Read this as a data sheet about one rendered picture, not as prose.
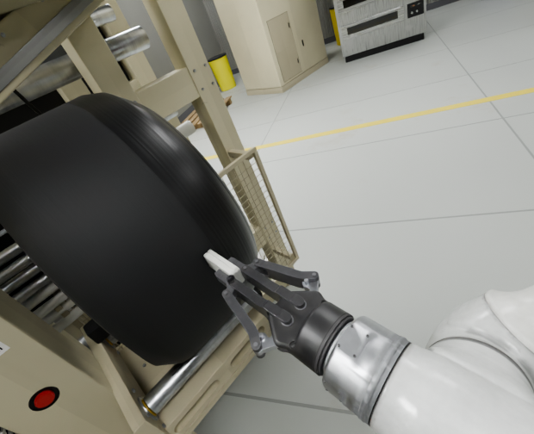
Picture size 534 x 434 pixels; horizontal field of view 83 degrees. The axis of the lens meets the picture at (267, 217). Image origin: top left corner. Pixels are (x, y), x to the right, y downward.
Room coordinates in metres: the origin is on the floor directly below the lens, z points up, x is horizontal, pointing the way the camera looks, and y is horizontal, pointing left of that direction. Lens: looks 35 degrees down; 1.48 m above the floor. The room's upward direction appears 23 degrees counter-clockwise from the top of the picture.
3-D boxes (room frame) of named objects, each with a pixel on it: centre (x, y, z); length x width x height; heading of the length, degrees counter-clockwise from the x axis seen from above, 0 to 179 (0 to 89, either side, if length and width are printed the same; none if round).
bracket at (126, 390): (0.48, 0.48, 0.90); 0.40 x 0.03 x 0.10; 32
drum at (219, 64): (7.67, -0.40, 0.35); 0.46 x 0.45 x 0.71; 61
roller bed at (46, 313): (0.77, 0.72, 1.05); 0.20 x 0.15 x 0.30; 122
